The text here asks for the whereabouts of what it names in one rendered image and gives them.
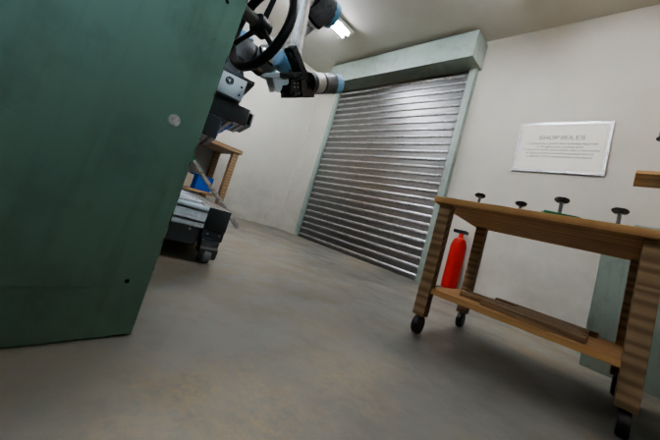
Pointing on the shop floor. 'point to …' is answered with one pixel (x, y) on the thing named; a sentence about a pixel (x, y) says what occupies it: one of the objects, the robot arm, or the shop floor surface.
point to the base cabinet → (99, 123)
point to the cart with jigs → (539, 222)
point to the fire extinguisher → (454, 261)
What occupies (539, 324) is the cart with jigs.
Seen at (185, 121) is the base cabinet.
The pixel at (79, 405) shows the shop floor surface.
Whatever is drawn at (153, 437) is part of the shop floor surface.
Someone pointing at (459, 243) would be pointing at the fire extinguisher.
